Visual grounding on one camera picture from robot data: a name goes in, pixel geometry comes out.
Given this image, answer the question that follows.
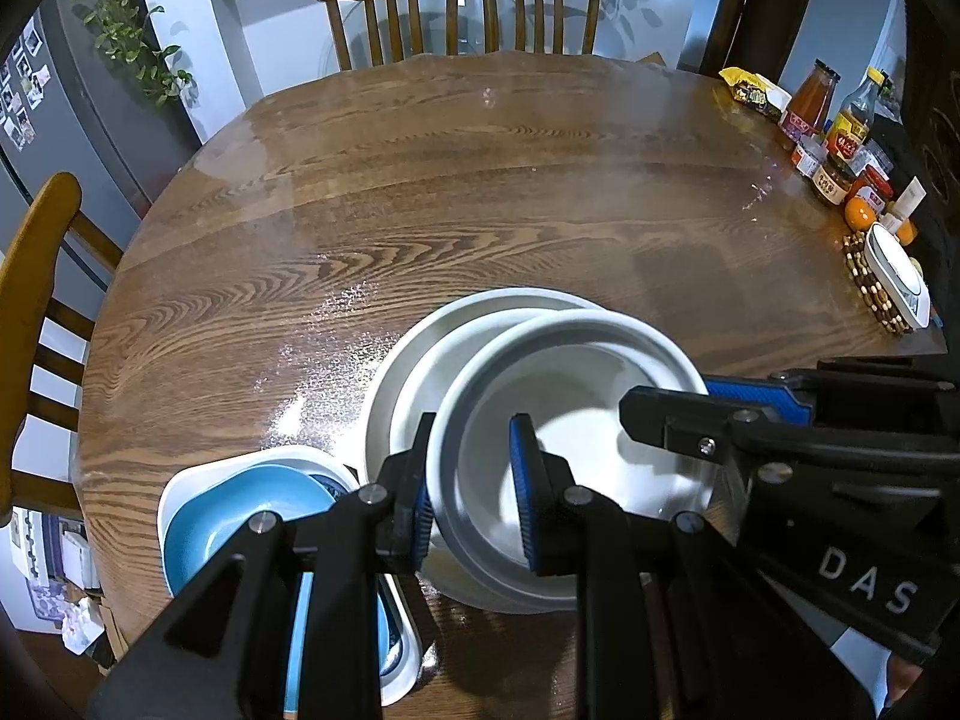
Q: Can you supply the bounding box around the cluster of photo magnets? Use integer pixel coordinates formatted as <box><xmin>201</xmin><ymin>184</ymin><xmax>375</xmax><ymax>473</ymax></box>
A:
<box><xmin>0</xmin><ymin>11</ymin><xmax>53</xmax><ymax>151</ymax></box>

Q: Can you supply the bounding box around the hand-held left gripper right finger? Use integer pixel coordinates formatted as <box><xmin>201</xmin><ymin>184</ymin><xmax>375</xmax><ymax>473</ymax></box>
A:
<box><xmin>508</xmin><ymin>414</ymin><xmax>875</xmax><ymax>720</ymax></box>

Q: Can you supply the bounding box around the grey refrigerator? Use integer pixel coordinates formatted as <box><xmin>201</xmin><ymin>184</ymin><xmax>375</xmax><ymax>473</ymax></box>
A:
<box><xmin>0</xmin><ymin>0</ymin><xmax>205</xmax><ymax>301</ymax></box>

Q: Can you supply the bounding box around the cardboard box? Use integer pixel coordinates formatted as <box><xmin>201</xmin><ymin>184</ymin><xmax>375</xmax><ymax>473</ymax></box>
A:
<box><xmin>94</xmin><ymin>592</ymin><xmax>125</xmax><ymax>672</ymax></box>

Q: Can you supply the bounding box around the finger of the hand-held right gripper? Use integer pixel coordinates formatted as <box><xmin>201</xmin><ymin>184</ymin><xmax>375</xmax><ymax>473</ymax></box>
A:
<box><xmin>619</xmin><ymin>386</ymin><xmax>796</xmax><ymax>488</ymax></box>
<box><xmin>705</xmin><ymin>364</ymin><xmax>960</xmax><ymax>436</ymax></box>

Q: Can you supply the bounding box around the medium white bowl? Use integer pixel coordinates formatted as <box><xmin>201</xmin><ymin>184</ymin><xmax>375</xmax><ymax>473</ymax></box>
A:
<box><xmin>388</xmin><ymin>307</ymin><xmax>608</xmax><ymax>466</ymax></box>

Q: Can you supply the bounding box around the crumpled white paper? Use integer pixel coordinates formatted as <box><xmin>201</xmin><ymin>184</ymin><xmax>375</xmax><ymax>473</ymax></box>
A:
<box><xmin>60</xmin><ymin>598</ymin><xmax>106</xmax><ymax>653</ymax></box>

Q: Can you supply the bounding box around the large white bowl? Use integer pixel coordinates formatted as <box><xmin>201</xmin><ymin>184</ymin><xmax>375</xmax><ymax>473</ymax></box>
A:
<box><xmin>362</xmin><ymin>287</ymin><xmax>627</xmax><ymax>608</ymax></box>

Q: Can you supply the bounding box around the dark sauce bottle yellow label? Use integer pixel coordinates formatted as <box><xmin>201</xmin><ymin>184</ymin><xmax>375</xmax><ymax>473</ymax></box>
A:
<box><xmin>825</xmin><ymin>67</ymin><xmax>886</xmax><ymax>162</ymax></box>

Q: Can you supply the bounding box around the dark wooden door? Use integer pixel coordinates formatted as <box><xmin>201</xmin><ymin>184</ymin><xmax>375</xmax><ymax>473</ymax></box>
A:
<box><xmin>679</xmin><ymin>0</ymin><xmax>824</xmax><ymax>91</ymax></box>

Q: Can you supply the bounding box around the green trailing plant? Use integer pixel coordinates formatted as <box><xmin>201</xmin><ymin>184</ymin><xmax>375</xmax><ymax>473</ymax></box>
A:
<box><xmin>71</xmin><ymin>0</ymin><xmax>197</xmax><ymax>110</ymax></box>

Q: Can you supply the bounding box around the small jar white label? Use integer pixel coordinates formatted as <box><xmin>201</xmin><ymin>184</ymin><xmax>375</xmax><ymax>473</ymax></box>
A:
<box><xmin>791</xmin><ymin>136</ymin><xmax>828</xmax><ymax>177</ymax></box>

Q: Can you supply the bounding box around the blue plate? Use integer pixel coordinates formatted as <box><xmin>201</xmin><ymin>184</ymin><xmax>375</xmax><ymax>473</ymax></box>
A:
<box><xmin>163</xmin><ymin>465</ymin><xmax>412</xmax><ymax>717</ymax></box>

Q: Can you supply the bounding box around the beaded wooden trivet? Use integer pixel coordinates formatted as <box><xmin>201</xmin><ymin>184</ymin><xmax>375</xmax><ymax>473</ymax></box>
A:
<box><xmin>841</xmin><ymin>231</ymin><xmax>917</xmax><ymax>336</ymax></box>

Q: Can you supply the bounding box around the brown sauce jar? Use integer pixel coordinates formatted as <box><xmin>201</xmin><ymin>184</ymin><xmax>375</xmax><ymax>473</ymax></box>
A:
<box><xmin>810</xmin><ymin>152</ymin><xmax>856</xmax><ymax>207</ymax></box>

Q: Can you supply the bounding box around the yellow snack packet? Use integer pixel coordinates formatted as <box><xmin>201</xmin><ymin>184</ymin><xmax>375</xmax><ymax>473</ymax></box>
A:
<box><xmin>718</xmin><ymin>66</ymin><xmax>792</xmax><ymax>123</ymax></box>

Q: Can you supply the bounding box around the white tube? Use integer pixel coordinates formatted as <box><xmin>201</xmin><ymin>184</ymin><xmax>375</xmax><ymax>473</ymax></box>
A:
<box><xmin>889</xmin><ymin>176</ymin><xmax>929</xmax><ymax>224</ymax></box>

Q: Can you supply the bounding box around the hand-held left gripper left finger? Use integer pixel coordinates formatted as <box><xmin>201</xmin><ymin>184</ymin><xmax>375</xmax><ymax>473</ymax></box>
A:
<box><xmin>86</xmin><ymin>412</ymin><xmax>436</xmax><ymax>720</ymax></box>

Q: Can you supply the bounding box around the white lidded container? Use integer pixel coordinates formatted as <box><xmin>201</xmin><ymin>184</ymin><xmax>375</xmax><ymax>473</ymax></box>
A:
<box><xmin>864</xmin><ymin>226</ymin><xmax>933</xmax><ymax>331</ymax></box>

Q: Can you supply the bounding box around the red sauce jar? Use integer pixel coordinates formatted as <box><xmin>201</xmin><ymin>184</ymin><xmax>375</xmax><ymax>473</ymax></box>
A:
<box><xmin>847</xmin><ymin>165</ymin><xmax>895</xmax><ymax>212</ymax></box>

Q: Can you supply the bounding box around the white box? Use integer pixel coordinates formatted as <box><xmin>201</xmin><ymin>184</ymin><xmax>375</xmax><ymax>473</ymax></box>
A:
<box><xmin>64</xmin><ymin>521</ymin><xmax>102</xmax><ymax>590</ymax></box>

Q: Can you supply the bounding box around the small white bowl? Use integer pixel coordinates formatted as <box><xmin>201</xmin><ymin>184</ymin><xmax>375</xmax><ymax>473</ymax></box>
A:
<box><xmin>435</xmin><ymin>307</ymin><xmax>719</xmax><ymax>611</ymax></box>

